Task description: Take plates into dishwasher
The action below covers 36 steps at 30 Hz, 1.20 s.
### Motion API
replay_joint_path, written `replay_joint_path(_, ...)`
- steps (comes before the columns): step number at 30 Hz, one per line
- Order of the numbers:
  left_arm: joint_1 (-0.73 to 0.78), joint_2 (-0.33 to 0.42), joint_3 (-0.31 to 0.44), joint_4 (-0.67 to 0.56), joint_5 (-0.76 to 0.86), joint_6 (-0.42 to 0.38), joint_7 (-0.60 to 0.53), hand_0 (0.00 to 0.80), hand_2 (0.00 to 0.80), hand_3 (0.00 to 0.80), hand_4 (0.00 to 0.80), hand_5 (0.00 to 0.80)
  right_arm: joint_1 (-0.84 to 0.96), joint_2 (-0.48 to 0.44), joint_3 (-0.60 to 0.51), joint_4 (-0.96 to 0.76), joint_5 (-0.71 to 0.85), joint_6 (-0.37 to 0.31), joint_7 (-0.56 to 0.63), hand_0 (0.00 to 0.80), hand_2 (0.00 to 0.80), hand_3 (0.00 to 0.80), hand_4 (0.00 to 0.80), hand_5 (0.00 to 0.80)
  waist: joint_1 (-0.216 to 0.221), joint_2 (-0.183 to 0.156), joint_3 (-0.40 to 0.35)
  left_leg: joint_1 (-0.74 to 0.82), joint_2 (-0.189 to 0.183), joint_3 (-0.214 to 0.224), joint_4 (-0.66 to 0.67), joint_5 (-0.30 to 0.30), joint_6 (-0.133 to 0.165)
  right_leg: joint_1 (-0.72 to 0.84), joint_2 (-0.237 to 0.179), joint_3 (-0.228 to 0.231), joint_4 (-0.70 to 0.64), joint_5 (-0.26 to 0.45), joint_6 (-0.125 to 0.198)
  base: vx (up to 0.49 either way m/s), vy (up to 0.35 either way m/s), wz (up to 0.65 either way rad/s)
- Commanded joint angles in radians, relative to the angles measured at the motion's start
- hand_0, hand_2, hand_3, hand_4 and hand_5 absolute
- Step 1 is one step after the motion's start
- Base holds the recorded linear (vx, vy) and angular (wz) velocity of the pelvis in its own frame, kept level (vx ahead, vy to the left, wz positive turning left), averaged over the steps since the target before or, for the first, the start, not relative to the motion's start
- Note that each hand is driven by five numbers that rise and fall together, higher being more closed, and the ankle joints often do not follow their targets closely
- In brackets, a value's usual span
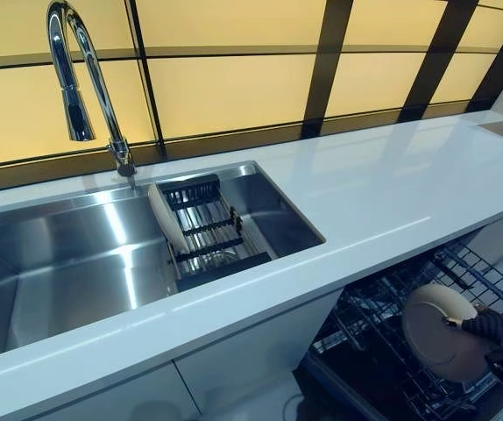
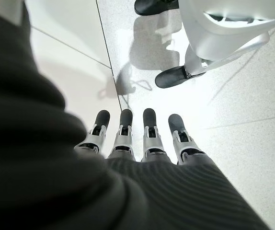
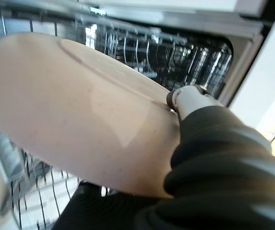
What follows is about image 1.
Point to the chrome gooseneck faucet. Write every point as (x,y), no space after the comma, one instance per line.
(102,96)

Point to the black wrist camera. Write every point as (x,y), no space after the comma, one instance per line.
(499,361)

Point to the black dishwasher rack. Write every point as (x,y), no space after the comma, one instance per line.
(374,307)
(488,276)

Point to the black sink dish rack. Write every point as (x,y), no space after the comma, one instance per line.
(216,245)

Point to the black dishwasher lower rack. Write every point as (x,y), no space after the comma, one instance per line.
(374,307)

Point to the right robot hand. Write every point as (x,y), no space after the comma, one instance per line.
(488,326)

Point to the stainless steel sink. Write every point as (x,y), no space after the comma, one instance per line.
(80,263)

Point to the white glossy cabinet door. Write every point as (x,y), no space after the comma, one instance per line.
(102,403)
(251,351)

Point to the black dishwasher upper rack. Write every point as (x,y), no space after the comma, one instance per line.
(488,276)

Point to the beige round plate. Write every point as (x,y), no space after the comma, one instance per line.
(168,219)
(435,333)

